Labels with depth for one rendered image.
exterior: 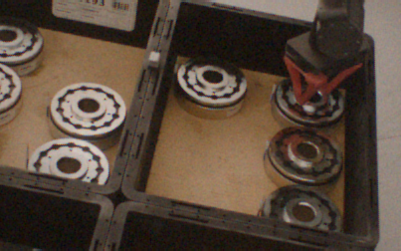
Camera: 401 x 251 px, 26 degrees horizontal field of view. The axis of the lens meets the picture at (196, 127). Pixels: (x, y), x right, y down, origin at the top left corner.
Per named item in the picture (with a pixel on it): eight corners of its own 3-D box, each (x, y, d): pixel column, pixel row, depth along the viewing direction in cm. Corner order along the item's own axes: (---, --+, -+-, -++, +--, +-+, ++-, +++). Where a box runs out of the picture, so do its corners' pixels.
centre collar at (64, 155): (57, 149, 109) (57, 145, 109) (94, 159, 109) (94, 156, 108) (43, 176, 106) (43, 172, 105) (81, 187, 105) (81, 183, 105)
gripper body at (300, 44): (367, 56, 118) (383, 13, 113) (314, 80, 113) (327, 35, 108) (335, 30, 122) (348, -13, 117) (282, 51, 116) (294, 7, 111)
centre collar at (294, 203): (284, 197, 109) (286, 193, 109) (322, 204, 109) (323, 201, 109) (283, 227, 106) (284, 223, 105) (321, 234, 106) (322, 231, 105)
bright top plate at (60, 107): (55, 82, 119) (55, 78, 118) (127, 90, 120) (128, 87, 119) (45, 133, 111) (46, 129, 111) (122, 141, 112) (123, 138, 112)
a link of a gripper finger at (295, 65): (340, 106, 123) (357, 55, 116) (303, 123, 119) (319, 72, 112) (308, 78, 126) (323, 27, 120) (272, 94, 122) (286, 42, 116)
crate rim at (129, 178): (170, 6, 126) (172, -7, 125) (370, 46, 127) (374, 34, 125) (115, 210, 98) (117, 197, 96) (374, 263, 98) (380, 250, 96)
